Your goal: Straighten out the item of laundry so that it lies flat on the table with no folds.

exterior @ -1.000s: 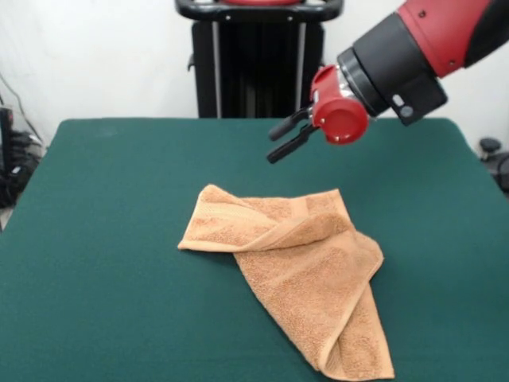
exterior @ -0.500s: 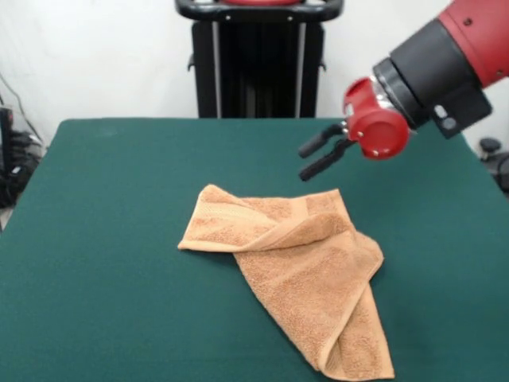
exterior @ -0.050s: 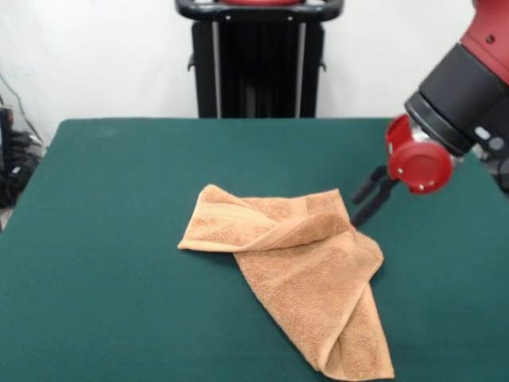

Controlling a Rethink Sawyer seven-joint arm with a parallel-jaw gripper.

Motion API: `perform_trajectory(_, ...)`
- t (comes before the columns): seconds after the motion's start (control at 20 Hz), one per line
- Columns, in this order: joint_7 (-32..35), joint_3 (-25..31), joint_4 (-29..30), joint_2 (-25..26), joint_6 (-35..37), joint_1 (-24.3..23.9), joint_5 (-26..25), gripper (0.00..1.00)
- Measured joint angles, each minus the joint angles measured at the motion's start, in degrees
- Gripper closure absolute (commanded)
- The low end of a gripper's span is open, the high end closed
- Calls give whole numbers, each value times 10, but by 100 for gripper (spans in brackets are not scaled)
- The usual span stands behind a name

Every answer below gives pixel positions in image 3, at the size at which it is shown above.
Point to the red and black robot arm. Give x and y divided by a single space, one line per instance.
461 95

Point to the dark green table cloth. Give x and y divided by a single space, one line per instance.
119 298

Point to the grey chair base leg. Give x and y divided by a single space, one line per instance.
499 175

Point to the black equipment pile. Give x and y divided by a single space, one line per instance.
12 187

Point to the tan terry towel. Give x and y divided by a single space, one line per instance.
302 270

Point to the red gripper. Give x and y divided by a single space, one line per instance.
421 169

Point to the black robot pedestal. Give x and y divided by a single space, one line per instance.
258 71

